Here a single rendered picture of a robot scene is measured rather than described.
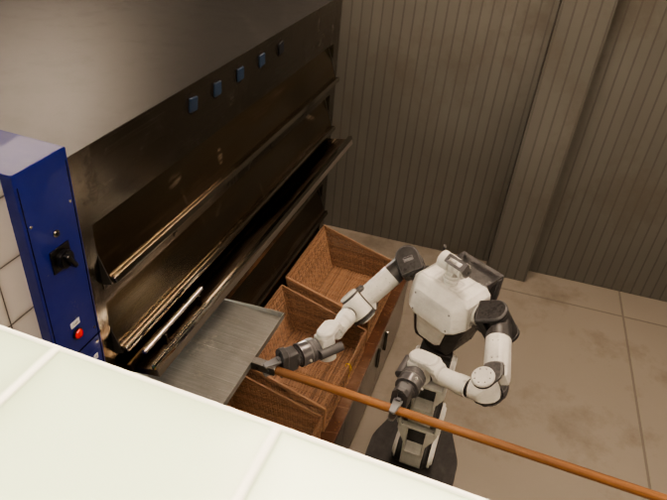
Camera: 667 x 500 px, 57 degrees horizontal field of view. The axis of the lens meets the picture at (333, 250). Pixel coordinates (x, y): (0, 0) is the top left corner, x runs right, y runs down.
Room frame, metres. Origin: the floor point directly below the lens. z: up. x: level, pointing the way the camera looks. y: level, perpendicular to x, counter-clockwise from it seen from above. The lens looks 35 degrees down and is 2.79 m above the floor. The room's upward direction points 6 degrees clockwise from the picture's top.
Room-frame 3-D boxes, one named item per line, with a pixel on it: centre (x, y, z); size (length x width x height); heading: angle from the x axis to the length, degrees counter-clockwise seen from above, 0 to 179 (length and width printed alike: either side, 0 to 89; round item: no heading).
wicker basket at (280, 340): (2.07, 0.10, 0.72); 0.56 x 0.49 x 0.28; 162
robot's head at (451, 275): (1.83, -0.44, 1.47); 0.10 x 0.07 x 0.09; 45
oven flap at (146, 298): (2.14, 0.36, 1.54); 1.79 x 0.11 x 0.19; 163
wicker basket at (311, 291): (2.65, -0.07, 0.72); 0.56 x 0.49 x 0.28; 163
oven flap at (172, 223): (2.14, 0.36, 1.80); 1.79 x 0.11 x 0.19; 163
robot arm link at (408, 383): (1.44, -0.29, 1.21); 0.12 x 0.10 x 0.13; 155
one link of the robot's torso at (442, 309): (1.87, -0.49, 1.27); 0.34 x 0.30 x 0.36; 45
